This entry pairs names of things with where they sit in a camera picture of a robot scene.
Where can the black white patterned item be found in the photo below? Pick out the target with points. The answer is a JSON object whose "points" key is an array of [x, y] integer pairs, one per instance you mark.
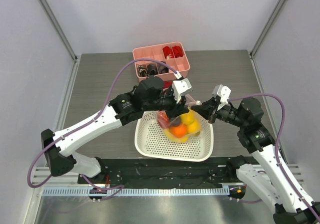
{"points": [[142, 70]]}

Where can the folded red cloth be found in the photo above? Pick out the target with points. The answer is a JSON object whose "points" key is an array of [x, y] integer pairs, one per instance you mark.
{"points": [[167, 84]]}

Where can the dark brown rolled item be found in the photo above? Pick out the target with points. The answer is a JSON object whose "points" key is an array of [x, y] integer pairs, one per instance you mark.
{"points": [[162, 69]]}

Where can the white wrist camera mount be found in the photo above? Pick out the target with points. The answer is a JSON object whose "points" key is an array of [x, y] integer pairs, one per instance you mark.
{"points": [[181, 86], [223, 92]]}

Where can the yellow lemon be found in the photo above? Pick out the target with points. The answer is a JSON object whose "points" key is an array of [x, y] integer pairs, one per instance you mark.
{"points": [[188, 118]]}

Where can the white slotted cable duct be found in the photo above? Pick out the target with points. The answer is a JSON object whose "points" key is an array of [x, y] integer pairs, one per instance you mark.
{"points": [[89, 191]]}

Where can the clear zip top bag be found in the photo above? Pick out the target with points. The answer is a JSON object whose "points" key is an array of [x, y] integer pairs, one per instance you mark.
{"points": [[190, 102]]}

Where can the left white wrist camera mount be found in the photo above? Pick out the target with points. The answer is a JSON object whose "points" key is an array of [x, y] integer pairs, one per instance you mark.
{"points": [[181, 86]]}

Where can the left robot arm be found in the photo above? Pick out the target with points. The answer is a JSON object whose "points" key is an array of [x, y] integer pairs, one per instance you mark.
{"points": [[149, 95]]}

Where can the white perforated plastic basket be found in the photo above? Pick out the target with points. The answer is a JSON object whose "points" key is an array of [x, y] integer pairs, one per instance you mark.
{"points": [[150, 141]]}

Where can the red item in organizer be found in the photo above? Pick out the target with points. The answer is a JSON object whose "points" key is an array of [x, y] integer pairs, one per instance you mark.
{"points": [[177, 51], [167, 52]]}

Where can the small dark plum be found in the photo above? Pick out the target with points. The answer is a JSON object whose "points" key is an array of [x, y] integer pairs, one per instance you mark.
{"points": [[175, 122]]}

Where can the dark grey rolled item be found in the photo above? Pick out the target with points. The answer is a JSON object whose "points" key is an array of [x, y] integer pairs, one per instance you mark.
{"points": [[152, 69]]}

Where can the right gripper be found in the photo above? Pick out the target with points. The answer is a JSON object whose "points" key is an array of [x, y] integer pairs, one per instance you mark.
{"points": [[213, 112]]}

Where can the orange fruit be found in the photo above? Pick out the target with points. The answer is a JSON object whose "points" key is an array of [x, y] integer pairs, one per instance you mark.
{"points": [[179, 131]]}

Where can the right aluminium frame post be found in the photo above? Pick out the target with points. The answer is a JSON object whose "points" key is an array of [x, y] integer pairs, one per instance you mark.
{"points": [[267, 27]]}

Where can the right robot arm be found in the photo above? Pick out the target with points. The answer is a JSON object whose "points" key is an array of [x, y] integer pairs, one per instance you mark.
{"points": [[288, 202]]}

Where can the pink divided organizer box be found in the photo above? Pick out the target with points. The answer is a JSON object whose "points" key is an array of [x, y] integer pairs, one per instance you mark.
{"points": [[180, 64]]}

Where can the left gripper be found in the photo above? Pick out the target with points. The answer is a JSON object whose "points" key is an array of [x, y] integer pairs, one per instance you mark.
{"points": [[178, 109]]}

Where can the left aluminium frame post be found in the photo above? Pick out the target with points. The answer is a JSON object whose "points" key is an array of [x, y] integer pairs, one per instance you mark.
{"points": [[57, 27]]}

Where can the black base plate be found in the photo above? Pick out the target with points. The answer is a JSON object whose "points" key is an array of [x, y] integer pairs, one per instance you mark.
{"points": [[171, 174]]}

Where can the red yellow mango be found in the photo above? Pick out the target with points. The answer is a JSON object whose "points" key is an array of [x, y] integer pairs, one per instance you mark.
{"points": [[163, 120]]}

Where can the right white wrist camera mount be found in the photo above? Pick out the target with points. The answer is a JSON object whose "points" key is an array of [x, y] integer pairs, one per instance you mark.
{"points": [[223, 92]]}

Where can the aluminium frame post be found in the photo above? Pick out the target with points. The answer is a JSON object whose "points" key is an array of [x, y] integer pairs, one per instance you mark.
{"points": [[267, 27], [57, 27]]}

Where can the yellow banana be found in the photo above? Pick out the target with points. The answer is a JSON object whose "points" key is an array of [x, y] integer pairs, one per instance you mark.
{"points": [[174, 138]]}

